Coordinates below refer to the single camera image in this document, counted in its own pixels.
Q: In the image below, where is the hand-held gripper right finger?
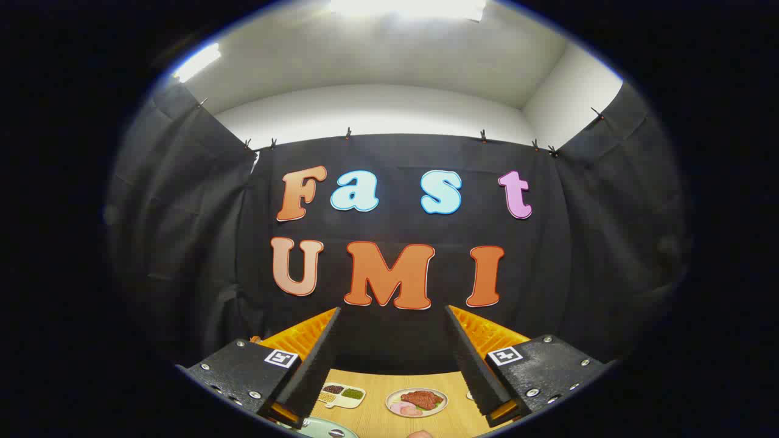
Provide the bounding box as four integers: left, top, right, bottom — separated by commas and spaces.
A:
443, 304, 612, 428

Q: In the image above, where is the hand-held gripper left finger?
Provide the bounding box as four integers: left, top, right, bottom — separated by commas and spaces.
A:
175, 306, 343, 430

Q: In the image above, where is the white divided dish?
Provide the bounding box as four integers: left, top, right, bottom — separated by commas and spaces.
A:
316, 382, 367, 409

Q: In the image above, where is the round white plate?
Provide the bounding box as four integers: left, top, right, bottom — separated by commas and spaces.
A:
385, 388, 449, 419

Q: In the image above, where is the light blue plate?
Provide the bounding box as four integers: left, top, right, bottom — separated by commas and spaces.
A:
286, 416, 360, 438

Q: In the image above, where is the brown meat steak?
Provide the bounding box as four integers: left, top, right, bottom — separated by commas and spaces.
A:
400, 391, 444, 411

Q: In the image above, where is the row of black clips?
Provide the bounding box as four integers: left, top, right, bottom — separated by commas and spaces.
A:
196, 97, 606, 158

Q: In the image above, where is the narrow ceiling light panel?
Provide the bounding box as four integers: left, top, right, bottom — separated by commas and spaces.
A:
173, 43, 223, 83

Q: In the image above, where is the wide ceiling light panel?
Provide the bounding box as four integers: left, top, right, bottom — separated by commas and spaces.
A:
329, 0, 487, 23

